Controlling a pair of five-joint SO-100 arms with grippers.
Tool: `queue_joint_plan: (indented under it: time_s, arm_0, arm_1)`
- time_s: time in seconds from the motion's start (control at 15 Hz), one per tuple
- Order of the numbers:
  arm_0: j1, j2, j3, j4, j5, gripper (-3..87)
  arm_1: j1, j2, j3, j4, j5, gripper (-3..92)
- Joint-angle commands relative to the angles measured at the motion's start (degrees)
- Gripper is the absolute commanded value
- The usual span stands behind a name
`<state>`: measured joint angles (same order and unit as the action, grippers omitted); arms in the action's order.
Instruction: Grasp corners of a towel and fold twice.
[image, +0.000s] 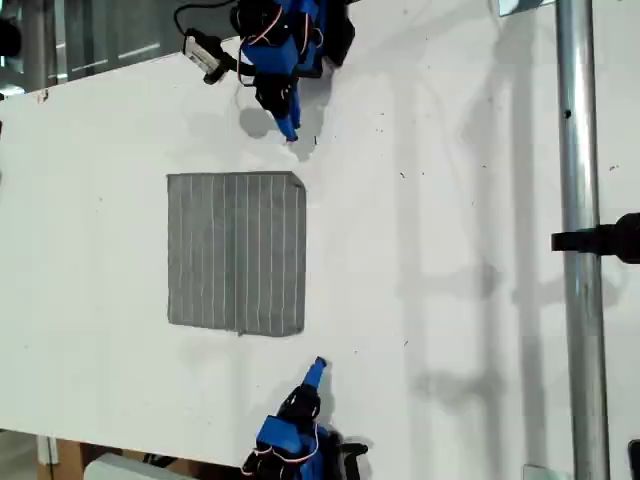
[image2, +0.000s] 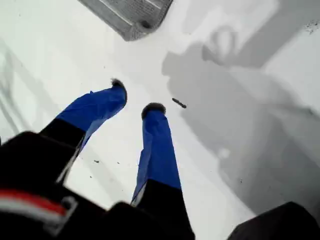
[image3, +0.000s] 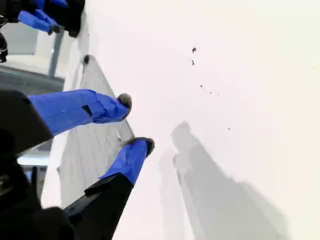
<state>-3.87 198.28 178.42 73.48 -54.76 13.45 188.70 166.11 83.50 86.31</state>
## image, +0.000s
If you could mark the grey striped towel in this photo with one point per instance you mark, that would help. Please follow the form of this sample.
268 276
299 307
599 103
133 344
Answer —
235 250

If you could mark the wooden table leg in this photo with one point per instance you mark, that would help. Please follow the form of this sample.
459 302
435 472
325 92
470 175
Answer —
62 457

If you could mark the black round object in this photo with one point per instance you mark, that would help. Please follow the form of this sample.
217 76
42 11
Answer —
9 37

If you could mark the black clamp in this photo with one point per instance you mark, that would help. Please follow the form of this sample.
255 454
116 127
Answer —
600 240

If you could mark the black camera stalk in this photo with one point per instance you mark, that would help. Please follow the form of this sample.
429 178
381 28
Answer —
222 67
356 446

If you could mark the black camera box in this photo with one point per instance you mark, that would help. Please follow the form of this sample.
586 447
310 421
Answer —
352 465
200 50

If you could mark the steel post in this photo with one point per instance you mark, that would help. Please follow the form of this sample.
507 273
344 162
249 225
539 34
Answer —
580 250

